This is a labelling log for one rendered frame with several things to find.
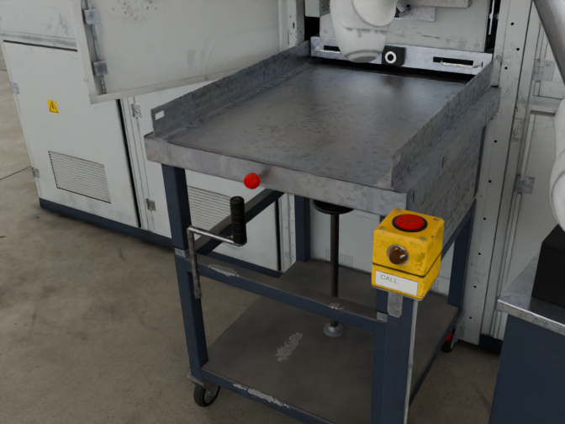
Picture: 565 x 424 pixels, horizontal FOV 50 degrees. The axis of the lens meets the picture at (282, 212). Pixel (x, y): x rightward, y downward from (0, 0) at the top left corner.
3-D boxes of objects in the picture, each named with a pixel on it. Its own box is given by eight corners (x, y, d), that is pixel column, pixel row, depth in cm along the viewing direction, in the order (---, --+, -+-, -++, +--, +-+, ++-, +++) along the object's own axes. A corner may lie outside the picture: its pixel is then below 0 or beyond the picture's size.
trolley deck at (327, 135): (405, 221, 109) (408, 192, 106) (146, 160, 138) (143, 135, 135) (498, 109, 160) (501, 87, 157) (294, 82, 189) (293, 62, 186)
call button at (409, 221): (417, 239, 85) (418, 229, 84) (390, 232, 87) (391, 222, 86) (427, 226, 88) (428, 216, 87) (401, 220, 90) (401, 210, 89)
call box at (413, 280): (421, 303, 86) (427, 242, 82) (369, 288, 90) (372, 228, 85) (439, 274, 92) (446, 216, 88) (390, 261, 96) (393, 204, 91)
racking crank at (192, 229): (190, 298, 146) (176, 186, 132) (198, 291, 148) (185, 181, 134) (247, 320, 138) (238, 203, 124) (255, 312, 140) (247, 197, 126)
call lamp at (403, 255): (405, 272, 84) (406, 251, 82) (382, 266, 86) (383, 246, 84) (409, 267, 85) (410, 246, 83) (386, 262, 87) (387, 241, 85)
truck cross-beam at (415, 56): (489, 76, 161) (492, 54, 158) (310, 56, 186) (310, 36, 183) (493, 71, 164) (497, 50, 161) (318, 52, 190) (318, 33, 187)
